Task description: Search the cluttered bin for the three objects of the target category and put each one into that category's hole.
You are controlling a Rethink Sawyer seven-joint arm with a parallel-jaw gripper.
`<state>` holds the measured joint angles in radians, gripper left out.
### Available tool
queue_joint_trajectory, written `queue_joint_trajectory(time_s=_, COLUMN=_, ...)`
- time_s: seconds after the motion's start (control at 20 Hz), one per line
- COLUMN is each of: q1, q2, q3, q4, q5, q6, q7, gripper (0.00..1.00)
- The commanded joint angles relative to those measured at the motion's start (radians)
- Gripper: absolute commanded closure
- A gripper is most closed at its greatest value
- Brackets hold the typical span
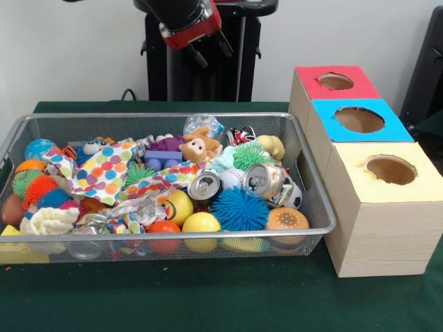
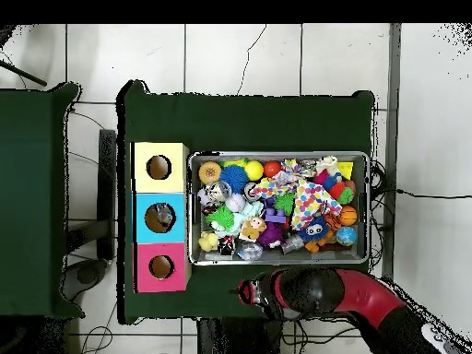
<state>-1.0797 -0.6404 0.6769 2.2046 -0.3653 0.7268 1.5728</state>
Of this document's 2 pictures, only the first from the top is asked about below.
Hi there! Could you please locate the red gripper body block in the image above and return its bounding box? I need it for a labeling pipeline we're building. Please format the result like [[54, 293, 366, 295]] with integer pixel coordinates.
[[161, 6, 224, 50]]

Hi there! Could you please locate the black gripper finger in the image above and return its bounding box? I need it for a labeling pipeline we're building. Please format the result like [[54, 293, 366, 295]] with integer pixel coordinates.
[[213, 31, 235, 58], [186, 43, 209, 70]]

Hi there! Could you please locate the clear plastic packet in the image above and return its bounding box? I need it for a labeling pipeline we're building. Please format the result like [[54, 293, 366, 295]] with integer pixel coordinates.
[[183, 114, 226, 139]]

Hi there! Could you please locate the shallow clear mesh bin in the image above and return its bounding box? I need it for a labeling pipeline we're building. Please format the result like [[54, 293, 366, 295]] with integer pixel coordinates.
[[0, 112, 338, 265]]

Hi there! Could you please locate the wooden box with three holes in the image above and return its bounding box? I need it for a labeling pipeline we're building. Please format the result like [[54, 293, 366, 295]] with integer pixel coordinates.
[[288, 66, 443, 279]]

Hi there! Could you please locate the tan plush animal toy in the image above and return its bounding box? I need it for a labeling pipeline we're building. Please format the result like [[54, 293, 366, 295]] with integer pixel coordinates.
[[180, 127, 224, 164]]

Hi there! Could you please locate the purple toy building block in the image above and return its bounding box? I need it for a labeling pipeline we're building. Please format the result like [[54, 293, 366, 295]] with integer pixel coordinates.
[[144, 151, 183, 172]]

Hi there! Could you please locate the green spiky rubber ball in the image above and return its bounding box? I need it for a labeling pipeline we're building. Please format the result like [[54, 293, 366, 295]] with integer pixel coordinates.
[[232, 142, 276, 172]]

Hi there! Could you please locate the crushed silver drink can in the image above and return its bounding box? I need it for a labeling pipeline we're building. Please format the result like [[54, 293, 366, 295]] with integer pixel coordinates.
[[244, 163, 295, 206]]

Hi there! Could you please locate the polka dot cloth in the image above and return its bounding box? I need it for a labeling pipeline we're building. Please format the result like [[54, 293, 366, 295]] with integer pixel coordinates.
[[43, 140, 208, 208]]

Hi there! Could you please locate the blue spiky rubber ball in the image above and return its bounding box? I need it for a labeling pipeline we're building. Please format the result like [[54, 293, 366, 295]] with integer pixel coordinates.
[[210, 185, 270, 232]]

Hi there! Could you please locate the plain yellow ball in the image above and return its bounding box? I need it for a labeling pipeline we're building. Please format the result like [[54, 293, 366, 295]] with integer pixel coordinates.
[[181, 212, 222, 253]]

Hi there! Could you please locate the small red ball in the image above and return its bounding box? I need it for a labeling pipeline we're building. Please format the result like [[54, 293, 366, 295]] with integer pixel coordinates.
[[146, 220, 182, 254]]

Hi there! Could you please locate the orange ball with cream dots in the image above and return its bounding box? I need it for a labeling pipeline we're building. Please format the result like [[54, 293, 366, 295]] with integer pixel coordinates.
[[266, 207, 310, 250]]

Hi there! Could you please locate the black panel stand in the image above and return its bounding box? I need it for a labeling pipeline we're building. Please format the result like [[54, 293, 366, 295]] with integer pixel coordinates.
[[400, 6, 443, 132]]

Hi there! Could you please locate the dark green table cloth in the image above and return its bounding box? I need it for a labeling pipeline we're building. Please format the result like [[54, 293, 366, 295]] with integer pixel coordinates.
[[414, 109, 443, 137], [0, 100, 443, 332]]

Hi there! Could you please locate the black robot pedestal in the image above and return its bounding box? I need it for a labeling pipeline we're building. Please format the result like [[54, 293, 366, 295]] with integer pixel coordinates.
[[134, 0, 279, 103]]

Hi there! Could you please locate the black cable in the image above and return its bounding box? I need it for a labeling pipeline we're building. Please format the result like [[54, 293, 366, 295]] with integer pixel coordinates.
[[121, 87, 147, 102]]

